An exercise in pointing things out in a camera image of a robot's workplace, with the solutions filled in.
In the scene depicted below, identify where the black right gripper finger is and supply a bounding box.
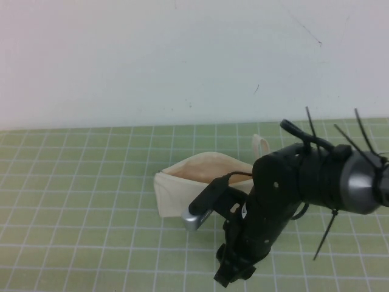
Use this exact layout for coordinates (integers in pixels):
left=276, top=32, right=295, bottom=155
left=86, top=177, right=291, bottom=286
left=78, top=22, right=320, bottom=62
left=213, top=242, right=241, bottom=288
left=238, top=261, right=260, bottom=283

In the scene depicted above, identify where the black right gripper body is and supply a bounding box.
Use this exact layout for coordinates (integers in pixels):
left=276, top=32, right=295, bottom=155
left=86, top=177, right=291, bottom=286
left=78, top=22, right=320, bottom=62
left=221, top=192, right=294, bottom=269

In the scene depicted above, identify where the cream fabric pencil case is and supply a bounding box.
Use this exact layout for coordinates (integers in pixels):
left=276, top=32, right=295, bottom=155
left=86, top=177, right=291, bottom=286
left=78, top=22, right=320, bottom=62
left=153, top=133, right=271, bottom=219

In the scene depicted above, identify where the black zip tie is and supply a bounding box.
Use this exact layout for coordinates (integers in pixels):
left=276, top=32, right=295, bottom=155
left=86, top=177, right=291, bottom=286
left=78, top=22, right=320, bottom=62
left=305, top=106, right=320, bottom=151
left=333, top=123, right=376, bottom=155
left=354, top=108, right=376, bottom=155
left=313, top=208, right=339, bottom=262

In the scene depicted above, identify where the green grid-pattern mat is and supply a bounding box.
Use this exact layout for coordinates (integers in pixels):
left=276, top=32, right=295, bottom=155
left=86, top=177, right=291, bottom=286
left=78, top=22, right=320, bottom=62
left=0, top=117, right=389, bottom=292

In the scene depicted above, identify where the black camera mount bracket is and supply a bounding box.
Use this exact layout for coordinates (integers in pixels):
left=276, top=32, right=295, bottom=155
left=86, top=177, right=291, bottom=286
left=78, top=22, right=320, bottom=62
left=212, top=187, right=247, bottom=220

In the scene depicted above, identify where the thin black camera cable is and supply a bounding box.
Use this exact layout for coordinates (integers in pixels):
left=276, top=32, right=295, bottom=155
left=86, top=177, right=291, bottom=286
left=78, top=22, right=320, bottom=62
left=226, top=171, right=255, bottom=180

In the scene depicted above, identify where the thick black cable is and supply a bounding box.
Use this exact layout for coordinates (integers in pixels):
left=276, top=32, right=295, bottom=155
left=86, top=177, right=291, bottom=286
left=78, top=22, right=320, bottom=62
left=280, top=119, right=352, bottom=159

